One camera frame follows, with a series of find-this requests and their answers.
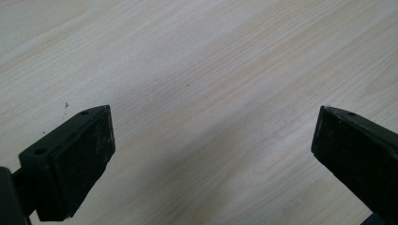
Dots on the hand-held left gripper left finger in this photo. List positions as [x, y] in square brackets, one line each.
[73, 162]

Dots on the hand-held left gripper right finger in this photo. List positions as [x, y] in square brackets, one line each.
[359, 153]

